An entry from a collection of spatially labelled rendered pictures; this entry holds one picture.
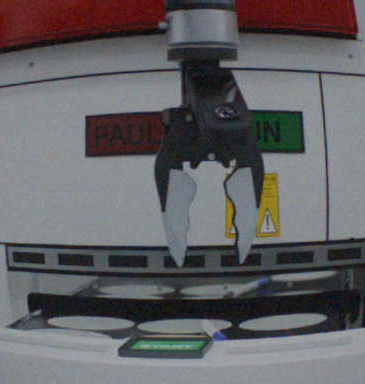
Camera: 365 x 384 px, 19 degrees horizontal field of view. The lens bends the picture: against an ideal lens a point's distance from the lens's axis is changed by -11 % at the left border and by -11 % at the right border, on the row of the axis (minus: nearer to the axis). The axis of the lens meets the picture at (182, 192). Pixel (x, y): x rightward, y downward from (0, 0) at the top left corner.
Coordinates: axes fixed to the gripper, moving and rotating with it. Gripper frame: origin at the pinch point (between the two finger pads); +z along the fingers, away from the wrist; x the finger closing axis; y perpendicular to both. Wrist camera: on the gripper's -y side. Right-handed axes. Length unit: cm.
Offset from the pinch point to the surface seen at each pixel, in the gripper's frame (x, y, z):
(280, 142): -10.2, 15.1, -10.1
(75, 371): 15.5, -42.2, 3.7
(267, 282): -8.5, 14.6, 5.3
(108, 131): 8.1, 20.4, -11.7
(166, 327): 3.7, 7.2, 8.7
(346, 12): -18.9, 7.8, -26.5
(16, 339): 19.8, -34.5, 3.0
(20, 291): 20.1, 22.8, 7.0
